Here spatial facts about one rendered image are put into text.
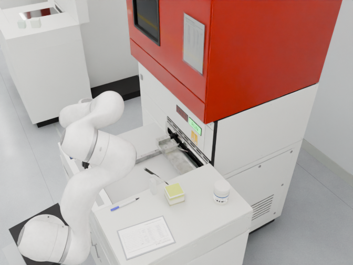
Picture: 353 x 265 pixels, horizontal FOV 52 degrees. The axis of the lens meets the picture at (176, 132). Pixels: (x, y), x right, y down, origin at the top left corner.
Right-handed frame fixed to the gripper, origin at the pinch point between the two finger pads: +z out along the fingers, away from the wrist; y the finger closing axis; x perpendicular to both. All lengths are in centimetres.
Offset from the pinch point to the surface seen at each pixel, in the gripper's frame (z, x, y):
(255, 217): 64, 16, -116
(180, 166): 13, 3, -52
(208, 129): -17, 12, -56
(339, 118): 17, -12, -215
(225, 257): 33, 50, -53
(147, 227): 11.7, 34.9, -15.4
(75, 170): 15.7, -14.8, -0.6
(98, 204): 15.7, 11.6, -2.7
